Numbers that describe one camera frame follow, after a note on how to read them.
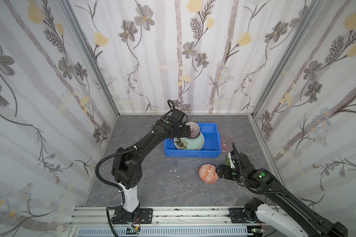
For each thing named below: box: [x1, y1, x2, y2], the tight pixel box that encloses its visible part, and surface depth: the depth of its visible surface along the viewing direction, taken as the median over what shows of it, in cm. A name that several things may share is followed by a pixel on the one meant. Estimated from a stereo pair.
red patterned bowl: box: [185, 121, 201, 139], surface depth 100 cm
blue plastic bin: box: [164, 122, 222, 158], surface depth 98 cm
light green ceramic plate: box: [174, 132, 205, 151], surface depth 99 cm
